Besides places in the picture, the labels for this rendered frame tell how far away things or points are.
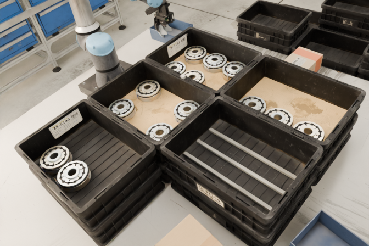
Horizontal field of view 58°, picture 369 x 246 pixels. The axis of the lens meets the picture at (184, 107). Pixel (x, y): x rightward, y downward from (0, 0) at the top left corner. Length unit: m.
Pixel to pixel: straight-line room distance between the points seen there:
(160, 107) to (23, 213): 0.62
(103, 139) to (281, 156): 0.63
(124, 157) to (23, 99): 2.04
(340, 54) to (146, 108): 1.46
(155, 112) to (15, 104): 1.97
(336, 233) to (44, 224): 0.95
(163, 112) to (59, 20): 2.05
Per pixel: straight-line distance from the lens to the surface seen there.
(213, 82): 1.40
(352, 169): 1.33
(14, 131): 1.70
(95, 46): 1.52
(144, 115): 1.31
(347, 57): 2.38
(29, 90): 3.20
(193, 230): 0.97
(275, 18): 2.51
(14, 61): 3.07
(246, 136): 1.19
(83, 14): 1.61
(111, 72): 1.58
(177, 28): 2.03
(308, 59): 1.64
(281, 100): 1.32
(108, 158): 1.21
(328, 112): 1.31
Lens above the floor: 1.73
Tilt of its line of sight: 43 degrees down
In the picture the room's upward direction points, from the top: 9 degrees counter-clockwise
